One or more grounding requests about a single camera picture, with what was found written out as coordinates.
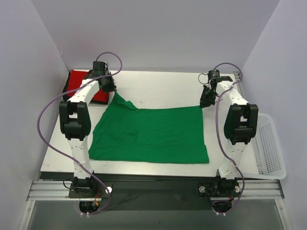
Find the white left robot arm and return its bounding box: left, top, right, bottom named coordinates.
left=59, top=61, right=117, bottom=180

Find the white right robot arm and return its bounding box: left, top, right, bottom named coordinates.
left=200, top=76, right=259, bottom=179

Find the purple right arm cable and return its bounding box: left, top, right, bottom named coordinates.
left=211, top=62, right=245, bottom=213

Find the green t shirt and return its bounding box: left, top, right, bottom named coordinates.
left=89, top=93, right=209, bottom=164

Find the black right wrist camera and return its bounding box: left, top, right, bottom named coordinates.
left=207, top=69, right=220, bottom=81

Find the white plastic basket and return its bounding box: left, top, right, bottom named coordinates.
left=239, top=113, right=286, bottom=180

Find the folded black t shirt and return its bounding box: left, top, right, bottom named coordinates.
left=62, top=71, right=110, bottom=105

